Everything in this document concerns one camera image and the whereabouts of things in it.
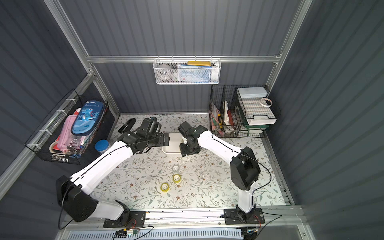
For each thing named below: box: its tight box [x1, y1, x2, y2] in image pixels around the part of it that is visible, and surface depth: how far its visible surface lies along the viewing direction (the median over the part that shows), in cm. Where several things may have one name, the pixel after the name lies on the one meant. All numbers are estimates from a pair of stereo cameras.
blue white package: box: [177, 64, 213, 84], surface depth 88 cm
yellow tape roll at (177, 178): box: [172, 174, 182, 183], surface depth 88 cm
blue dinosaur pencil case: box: [71, 100, 105, 136], surface depth 71 cm
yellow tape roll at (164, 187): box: [160, 182, 170, 193], surface depth 84 cm
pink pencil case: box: [57, 114, 86, 154], surface depth 69 cm
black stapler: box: [118, 117, 137, 134], surface depth 113 cm
